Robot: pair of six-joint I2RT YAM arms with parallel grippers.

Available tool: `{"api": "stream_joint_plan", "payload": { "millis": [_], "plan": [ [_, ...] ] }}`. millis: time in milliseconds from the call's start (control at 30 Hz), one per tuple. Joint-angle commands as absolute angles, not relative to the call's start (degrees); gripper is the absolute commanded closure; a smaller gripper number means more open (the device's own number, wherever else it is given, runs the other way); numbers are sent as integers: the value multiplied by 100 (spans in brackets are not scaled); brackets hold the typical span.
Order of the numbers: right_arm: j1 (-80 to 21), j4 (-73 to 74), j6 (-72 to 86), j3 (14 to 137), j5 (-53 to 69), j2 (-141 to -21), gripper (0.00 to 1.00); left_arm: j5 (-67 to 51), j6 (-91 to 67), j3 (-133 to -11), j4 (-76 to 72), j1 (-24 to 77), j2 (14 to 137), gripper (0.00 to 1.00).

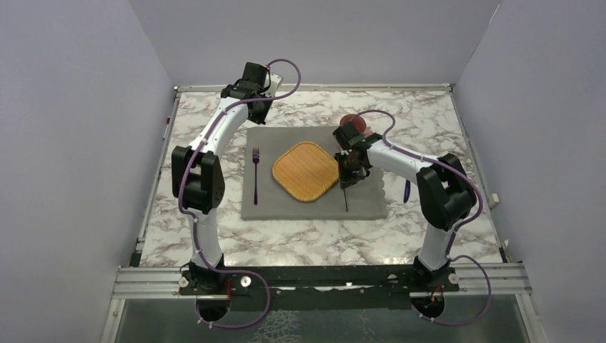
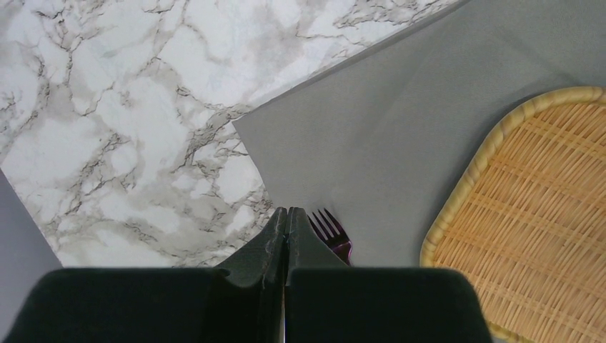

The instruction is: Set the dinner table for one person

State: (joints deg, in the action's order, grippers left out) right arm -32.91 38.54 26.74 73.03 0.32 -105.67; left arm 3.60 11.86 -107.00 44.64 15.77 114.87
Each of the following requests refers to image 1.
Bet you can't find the pink patterned cup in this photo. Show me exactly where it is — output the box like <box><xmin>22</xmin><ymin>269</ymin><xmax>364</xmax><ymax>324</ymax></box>
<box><xmin>339</xmin><ymin>114</ymin><xmax>374</xmax><ymax>136</ymax></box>

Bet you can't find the woven yellow wicker tray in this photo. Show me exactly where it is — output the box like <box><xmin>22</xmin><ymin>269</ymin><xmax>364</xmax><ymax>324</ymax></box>
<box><xmin>272</xmin><ymin>141</ymin><xmax>339</xmax><ymax>202</ymax></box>

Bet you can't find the purple iridescent fork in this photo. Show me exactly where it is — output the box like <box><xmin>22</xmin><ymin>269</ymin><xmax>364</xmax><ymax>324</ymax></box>
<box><xmin>252</xmin><ymin>147</ymin><xmax>260</xmax><ymax>205</ymax></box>

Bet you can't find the grey scalloped cloth placemat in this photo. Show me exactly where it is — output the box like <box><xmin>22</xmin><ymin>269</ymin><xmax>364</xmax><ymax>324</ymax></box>
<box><xmin>242</xmin><ymin>126</ymin><xmax>387</xmax><ymax>220</ymax></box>

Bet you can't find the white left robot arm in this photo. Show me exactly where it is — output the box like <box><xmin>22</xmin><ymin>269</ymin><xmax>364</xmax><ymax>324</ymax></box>
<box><xmin>171</xmin><ymin>61</ymin><xmax>282</xmax><ymax>294</ymax></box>

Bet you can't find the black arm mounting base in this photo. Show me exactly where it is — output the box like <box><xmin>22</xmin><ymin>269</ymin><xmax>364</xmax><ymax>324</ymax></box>
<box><xmin>178</xmin><ymin>264</ymin><xmax>459</xmax><ymax>312</ymax></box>

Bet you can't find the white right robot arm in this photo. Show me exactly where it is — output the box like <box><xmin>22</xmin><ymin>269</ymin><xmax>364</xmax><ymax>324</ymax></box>
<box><xmin>332</xmin><ymin>122</ymin><xmax>477</xmax><ymax>291</ymax></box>

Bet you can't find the purple iridescent knife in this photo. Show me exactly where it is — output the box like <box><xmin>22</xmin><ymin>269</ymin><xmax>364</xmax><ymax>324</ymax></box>
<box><xmin>403</xmin><ymin>179</ymin><xmax>412</xmax><ymax>204</ymax></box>

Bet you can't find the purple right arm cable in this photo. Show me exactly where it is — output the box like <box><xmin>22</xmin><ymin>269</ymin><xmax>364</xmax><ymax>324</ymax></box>
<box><xmin>352</xmin><ymin>109</ymin><xmax>493</xmax><ymax>327</ymax></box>

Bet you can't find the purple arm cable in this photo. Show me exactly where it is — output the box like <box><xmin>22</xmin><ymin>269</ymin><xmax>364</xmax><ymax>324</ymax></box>
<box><xmin>177</xmin><ymin>59</ymin><xmax>302</xmax><ymax>330</ymax></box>
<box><xmin>352</xmin><ymin>109</ymin><xmax>493</xmax><ymax>327</ymax></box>

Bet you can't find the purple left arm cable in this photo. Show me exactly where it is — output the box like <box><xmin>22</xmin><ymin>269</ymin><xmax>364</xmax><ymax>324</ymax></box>
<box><xmin>177</xmin><ymin>59</ymin><xmax>302</xmax><ymax>330</ymax></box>

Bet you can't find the aluminium table frame rail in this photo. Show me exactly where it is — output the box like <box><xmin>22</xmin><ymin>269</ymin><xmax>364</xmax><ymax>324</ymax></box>
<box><xmin>99</xmin><ymin>266</ymin><xmax>190</xmax><ymax>343</ymax></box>

